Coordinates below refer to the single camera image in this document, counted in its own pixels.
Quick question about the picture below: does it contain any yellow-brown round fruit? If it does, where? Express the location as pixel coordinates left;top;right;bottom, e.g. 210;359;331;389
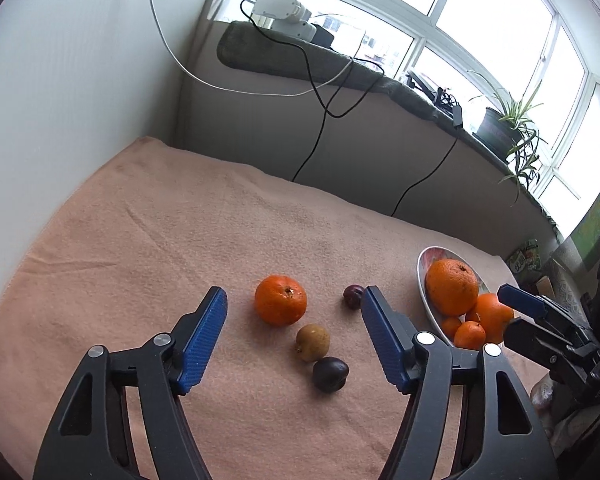
295;323;331;364

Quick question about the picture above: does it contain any white power strip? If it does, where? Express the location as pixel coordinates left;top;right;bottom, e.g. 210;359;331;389
250;0;317;41

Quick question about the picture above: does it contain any white cable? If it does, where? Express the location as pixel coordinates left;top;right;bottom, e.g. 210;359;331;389
147;0;368;98

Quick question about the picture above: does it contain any white floral bowl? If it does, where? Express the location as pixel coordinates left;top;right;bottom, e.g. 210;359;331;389
416;246;506;350

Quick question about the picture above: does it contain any black power adapter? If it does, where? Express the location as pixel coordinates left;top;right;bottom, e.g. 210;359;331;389
310;25;337;49

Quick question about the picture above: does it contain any pink blanket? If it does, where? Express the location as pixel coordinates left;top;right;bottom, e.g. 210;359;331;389
0;136;548;480

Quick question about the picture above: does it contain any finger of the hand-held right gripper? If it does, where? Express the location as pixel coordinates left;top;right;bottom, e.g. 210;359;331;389
497;283;588;333
504;316;588;378

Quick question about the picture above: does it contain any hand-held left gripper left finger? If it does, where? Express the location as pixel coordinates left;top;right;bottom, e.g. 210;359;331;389
32;286;229;480

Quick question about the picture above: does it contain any large orange with dark marks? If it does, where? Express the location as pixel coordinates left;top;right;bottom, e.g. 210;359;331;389
425;258;480;316

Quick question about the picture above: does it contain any large smooth orange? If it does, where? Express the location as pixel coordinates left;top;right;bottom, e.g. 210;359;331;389
465;292;515;345

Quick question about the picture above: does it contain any black cable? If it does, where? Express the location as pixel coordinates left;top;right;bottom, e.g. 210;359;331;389
239;0;387;184
391;122;462;217

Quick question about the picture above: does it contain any green printed packet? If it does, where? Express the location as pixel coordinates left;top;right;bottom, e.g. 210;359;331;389
507;239;544;276

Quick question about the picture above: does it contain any small orange tangerine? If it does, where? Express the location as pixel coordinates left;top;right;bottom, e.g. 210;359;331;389
453;321;487;351

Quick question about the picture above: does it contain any potted green plant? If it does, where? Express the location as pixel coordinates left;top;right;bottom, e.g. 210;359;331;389
467;70;549;206

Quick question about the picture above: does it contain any black clamp device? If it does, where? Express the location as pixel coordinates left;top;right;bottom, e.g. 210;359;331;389
405;71;464;129

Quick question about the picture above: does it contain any dark purple plum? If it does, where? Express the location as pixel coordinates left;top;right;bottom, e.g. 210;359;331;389
312;356;351;394
342;284;366;310

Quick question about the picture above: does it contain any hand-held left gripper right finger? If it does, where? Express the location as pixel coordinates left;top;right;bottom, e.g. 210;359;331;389
361;285;559;480

